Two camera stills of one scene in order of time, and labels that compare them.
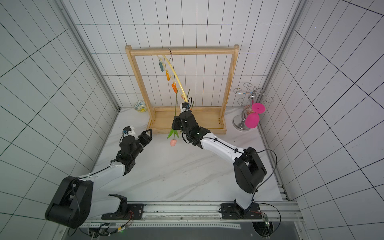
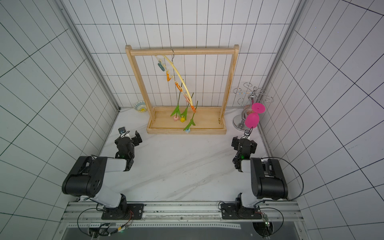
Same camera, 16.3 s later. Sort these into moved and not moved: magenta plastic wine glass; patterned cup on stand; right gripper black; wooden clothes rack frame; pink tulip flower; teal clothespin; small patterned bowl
Moved: pink tulip flower; right gripper black
Not moved: patterned cup on stand; small patterned bowl; wooden clothes rack frame; magenta plastic wine glass; teal clothespin
